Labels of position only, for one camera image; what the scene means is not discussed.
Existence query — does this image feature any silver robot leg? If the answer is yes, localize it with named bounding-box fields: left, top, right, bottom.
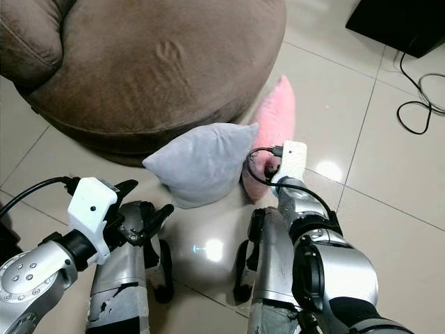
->
left=86, top=237, right=173, bottom=334
left=231, top=207, right=305, bottom=334

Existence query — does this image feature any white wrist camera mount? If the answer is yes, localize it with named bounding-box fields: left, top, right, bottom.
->
left=275, top=141, right=309, bottom=182
left=67, top=177, right=118, bottom=266

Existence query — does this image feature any brown sofa back cushion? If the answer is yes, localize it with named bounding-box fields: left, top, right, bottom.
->
left=0, top=0, right=79, bottom=92

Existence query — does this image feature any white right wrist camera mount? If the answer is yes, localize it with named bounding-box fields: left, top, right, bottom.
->
left=275, top=141, right=309, bottom=182

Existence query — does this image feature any pink pillow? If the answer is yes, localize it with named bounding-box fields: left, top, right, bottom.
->
left=240, top=74, right=297, bottom=204

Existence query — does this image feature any grey pillow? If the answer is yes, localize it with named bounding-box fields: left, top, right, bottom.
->
left=143, top=122, right=259, bottom=210

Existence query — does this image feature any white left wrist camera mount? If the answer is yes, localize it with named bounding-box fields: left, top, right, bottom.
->
left=67, top=177, right=118, bottom=266

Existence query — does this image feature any silver left robot leg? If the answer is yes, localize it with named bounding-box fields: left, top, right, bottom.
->
left=86, top=237, right=173, bottom=334

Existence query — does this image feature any silver right robot leg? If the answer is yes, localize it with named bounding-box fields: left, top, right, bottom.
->
left=231, top=207, right=305, bottom=334

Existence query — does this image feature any black cabinet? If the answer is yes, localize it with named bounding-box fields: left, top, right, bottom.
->
left=346, top=0, right=445, bottom=59

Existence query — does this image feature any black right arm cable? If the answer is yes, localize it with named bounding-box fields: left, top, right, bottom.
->
left=245, top=145, right=342, bottom=225

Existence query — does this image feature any black floor object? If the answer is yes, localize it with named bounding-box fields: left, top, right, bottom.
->
left=0, top=221, right=24, bottom=267

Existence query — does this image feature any black floor cable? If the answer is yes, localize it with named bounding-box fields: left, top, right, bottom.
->
left=396, top=52, right=445, bottom=136

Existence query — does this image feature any brown fabric sofa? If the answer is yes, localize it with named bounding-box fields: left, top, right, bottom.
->
left=0, top=0, right=287, bottom=167

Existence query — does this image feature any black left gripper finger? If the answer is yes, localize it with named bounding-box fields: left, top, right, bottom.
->
left=111, top=180, right=139, bottom=202
left=143, top=203, right=175, bottom=245

